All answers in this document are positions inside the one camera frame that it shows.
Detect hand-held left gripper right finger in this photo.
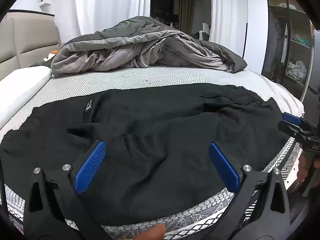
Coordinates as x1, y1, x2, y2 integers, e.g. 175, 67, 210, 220
205, 141, 292, 240

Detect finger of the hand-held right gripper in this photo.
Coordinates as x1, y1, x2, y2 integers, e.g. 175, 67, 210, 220
281, 112, 316, 131
278, 121, 312, 139

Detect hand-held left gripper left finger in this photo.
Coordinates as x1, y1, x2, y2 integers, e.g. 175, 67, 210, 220
23, 140, 112, 240

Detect black pants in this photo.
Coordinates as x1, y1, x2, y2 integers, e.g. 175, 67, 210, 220
0, 84, 292, 227

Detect person's right hand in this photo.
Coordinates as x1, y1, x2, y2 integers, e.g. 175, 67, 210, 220
298, 152, 311, 183

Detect person's left hand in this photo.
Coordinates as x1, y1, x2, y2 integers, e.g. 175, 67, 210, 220
142, 224, 166, 240

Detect glass door wardrobe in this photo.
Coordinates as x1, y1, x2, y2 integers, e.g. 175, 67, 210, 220
261, 0, 320, 103

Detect white patterned mattress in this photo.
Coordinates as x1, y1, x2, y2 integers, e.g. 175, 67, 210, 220
0, 66, 306, 240

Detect white pillow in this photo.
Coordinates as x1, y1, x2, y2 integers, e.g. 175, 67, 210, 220
0, 66, 52, 130

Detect orange white plush toy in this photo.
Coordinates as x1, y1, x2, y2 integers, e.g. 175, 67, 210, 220
43, 50, 59, 62

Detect grey duvet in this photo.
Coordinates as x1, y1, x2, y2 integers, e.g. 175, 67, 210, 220
51, 16, 248, 77

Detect white chair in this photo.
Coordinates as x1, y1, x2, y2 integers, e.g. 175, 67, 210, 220
199, 23, 210, 40

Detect white curtain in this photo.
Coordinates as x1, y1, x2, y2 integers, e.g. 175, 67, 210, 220
75, 0, 152, 37
209, 0, 247, 58

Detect beige padded headboard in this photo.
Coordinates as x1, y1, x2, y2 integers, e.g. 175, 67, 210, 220
0, 9, 62, 82

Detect brown curtain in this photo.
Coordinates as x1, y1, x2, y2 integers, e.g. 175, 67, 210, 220
174, 0, 196, 37

